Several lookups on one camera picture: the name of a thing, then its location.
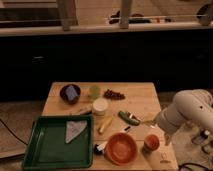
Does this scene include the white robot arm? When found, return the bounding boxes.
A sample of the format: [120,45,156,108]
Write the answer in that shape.
[153,89,213,145]

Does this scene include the green plastic cup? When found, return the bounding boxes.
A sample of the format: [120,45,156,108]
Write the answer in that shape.
[89,85,100,99]

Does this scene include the bunch of red grapes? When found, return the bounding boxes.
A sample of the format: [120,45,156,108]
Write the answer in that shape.
[104,89,125,100]

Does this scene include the white round container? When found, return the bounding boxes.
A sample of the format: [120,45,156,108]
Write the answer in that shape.
[92,98,108,116]

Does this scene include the green cucumber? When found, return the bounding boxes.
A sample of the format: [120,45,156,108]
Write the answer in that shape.
[118,111,140,126]

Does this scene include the blue sponge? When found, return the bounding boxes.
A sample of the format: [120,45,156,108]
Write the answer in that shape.
[65,85,78,101]

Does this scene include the dark brown bowl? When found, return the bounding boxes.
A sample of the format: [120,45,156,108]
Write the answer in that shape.
[60,84,81,105]

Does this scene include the yellow banana toy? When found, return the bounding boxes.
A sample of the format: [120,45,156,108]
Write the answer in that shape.
[98,117,113,134]

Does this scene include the grey folded cloth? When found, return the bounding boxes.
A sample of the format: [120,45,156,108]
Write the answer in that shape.
[65,120,87,143]

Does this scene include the small black white object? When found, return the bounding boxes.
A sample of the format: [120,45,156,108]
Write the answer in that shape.
[94,142,107,155]

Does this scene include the orange plastic bowl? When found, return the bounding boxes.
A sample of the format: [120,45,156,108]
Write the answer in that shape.
[104,133,138,166]

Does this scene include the green plastic tray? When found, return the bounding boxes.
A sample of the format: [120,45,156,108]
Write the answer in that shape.
[22,115,93,171]

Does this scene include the small dark bottle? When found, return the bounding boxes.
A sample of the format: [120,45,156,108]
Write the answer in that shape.
[191,130,210,145]

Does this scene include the black cable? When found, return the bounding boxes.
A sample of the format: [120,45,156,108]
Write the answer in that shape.
[0,118,29,147]

